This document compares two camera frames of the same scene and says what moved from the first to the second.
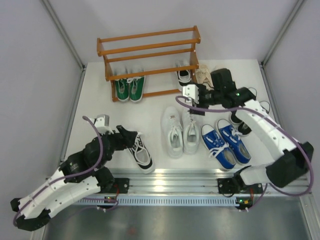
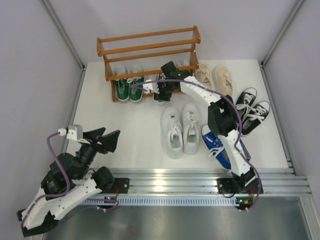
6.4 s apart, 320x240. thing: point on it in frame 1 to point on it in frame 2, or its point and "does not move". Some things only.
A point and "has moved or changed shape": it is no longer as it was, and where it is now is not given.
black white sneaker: x=142 y=155 to x=164 y=88
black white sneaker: x=184 y=77 has moved or changed shape
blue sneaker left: x=218 y=147 does not move
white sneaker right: x=190 y=136 does not move
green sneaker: x=136 y=86 does not move
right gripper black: x=201 y=89 to x=170 y=96
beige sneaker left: x=203 y=76 does not move
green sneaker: x=122 y=89 does not move
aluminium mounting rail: x=218 y=181 does not move
